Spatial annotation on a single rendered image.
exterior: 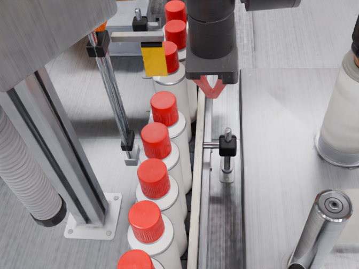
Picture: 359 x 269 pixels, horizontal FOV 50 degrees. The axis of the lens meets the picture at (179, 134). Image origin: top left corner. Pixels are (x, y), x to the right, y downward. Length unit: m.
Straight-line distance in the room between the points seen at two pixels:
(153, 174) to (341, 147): 0.34
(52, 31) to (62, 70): 0.74
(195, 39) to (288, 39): 0.53
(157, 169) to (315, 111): 0.41
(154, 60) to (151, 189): 0.19
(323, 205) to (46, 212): 0.28
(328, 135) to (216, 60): 0.25
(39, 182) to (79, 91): 0.56
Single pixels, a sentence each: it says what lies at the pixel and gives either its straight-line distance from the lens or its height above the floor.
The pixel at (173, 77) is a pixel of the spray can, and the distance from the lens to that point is 0.57.
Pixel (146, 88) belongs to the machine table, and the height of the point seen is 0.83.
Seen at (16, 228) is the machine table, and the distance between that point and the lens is 0.75.
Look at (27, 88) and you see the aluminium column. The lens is 0.43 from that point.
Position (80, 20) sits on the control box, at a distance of 0.25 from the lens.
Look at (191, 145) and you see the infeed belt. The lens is 0.69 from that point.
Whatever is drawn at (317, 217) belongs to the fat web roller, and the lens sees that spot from 0.43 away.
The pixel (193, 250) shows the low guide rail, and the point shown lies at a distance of 0.56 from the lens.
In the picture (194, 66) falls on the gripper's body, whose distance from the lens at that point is 0.49.
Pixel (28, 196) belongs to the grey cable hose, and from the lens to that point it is 0.38.
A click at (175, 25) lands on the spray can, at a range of 0.60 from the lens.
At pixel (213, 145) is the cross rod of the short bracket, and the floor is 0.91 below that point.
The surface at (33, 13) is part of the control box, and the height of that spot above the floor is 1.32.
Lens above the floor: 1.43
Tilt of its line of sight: 51 degrees down
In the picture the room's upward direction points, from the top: 7 degrees counter-clockwise
